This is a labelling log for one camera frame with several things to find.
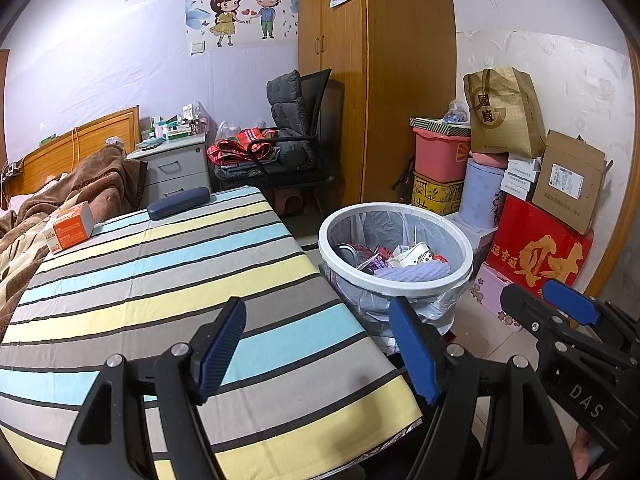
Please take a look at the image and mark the dark blue glasses case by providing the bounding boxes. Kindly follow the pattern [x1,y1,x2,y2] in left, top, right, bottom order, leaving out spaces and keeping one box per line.
[147,186,211,221]

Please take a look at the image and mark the gold paper bag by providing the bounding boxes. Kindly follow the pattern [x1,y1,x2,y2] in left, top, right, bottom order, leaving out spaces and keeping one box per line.
[462,66,547,158]

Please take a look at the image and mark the light blue cylinder box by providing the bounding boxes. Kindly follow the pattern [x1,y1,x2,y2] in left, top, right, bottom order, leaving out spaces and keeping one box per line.
[458,159,506,228]

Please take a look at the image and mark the orange and white carton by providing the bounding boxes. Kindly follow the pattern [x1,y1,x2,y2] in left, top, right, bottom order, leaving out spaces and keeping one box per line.
[41,201,96,253]

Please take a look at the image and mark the beige patterned blanket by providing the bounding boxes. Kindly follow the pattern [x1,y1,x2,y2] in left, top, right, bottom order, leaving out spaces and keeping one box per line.
[0,210,56,321]

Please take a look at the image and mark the white foam fruit net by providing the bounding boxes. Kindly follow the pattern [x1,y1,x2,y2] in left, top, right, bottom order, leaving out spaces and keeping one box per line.
[374,262,452,283]

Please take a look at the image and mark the pink slippers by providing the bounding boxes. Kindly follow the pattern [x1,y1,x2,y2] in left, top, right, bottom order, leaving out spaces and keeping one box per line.
[277,189,307,215]

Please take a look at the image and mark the pink plastic bucket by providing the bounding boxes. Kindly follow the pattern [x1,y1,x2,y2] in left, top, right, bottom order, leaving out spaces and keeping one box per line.
[412,127,472,183]

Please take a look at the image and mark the red plaid bag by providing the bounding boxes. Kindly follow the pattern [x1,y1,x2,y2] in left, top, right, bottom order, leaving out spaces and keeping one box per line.
[206,127,278,168]

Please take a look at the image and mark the white plastic bag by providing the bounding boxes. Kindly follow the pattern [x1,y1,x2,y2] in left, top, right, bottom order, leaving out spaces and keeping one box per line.
[215,120,246,143]

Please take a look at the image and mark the person's right hand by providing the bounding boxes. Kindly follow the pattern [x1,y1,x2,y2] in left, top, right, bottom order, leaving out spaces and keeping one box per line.
[572,425,608,471]

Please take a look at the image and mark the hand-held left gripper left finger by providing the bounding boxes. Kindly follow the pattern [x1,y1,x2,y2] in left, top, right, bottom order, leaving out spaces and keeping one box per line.
[55,296,248,480]

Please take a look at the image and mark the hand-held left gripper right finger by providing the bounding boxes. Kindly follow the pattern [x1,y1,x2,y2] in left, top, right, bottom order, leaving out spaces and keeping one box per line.
[388,296,578,480]

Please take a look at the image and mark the tall wooden wardrobe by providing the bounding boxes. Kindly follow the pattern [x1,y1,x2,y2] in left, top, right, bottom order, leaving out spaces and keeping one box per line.
[297,0,458,211]

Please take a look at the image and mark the grey bedside cabinet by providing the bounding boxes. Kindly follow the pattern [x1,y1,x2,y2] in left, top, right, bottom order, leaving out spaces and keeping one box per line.
[126,132,213,208]

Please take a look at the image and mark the yellow patterned box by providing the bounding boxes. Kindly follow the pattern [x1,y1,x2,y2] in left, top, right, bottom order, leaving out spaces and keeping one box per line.
[411,172,468,217]

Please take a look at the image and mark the white round bin with liner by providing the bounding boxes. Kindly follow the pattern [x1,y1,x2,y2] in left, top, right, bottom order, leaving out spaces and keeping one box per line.
[318,201,475,356]

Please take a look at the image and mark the brown cardboard box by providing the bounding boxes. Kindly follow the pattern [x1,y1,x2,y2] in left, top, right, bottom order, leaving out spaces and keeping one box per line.
[531,130,613,237]

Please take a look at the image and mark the striped flat box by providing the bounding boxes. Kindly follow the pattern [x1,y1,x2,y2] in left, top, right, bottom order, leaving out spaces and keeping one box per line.
[410,116,473,137]

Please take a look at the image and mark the group of small medicine boxes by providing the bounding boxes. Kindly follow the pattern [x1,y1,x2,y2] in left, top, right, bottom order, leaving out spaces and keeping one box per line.
[137,102,208,148]

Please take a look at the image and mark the grey chair cushion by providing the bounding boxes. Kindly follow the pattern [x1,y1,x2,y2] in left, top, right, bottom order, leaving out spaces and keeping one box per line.
[215,70,321,181]

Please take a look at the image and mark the black mesh chair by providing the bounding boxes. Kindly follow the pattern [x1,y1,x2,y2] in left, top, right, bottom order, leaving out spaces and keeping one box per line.
[215,67,346,201]

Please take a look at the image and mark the clear plastic bag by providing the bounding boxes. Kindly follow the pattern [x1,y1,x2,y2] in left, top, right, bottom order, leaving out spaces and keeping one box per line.
[445,100,473,125]

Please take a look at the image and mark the power strip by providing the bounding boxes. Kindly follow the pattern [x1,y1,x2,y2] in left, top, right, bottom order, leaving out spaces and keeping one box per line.
[0,157,26,181]

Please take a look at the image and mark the white printed plastic wrapper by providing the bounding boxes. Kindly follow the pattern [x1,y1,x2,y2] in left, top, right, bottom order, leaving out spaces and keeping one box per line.
[390,242,436,268]

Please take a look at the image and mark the brown blanket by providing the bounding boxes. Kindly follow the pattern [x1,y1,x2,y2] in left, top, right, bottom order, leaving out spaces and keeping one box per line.
[10,145,148,226]

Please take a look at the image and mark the pink flowered box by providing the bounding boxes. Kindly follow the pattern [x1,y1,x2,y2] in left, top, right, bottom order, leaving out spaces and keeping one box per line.
[470,262,526,331]

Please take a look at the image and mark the red printed can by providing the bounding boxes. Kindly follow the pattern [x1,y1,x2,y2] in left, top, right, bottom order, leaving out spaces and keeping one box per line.
[336,242,373,268]

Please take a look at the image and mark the cartoon couple wall sticker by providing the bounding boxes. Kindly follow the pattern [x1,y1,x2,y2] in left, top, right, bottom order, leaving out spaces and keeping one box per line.
[122,0,301,48]

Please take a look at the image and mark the wooden headboard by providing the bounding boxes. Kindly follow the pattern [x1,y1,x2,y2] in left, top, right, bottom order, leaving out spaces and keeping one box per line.
[0,105,142,201]

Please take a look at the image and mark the striped tablecloth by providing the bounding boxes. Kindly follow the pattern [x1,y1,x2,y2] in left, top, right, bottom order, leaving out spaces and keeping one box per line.
[0,186,425,480]

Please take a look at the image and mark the white flat box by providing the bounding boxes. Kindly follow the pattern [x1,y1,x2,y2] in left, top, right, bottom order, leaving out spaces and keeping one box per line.
[442,210,499,263]

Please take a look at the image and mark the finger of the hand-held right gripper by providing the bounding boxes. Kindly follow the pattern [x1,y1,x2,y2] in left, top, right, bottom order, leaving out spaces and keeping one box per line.
[542,280,640,356]
[500,284,626,366]

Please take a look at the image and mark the red gift box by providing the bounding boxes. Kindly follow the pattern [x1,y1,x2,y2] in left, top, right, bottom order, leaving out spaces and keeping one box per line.
[484,194,596,301]

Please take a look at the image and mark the pink bed sheet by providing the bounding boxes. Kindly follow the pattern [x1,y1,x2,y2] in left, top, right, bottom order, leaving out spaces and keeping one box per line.
[0,195,23,233]

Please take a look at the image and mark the pink plastic basin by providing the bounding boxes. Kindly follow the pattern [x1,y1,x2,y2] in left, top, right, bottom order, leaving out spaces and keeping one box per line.
[468,151,512,168]

